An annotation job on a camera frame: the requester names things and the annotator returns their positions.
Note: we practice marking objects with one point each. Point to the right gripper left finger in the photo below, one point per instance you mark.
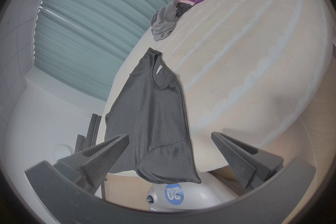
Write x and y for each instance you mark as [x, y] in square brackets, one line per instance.
[97, 162]

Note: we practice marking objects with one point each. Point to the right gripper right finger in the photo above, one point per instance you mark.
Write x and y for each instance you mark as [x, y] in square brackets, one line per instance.
[244, 165]

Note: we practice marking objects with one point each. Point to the black T-shirt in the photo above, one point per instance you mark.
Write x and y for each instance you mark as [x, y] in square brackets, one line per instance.
[149, 112]

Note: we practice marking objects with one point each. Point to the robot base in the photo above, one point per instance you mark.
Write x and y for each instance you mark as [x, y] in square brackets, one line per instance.
[183, 196]

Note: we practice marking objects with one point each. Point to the bed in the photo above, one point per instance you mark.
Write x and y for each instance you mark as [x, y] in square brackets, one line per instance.
[249, 60]

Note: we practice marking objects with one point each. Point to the grey garment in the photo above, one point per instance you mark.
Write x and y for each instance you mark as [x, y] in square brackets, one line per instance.
[164, 20]

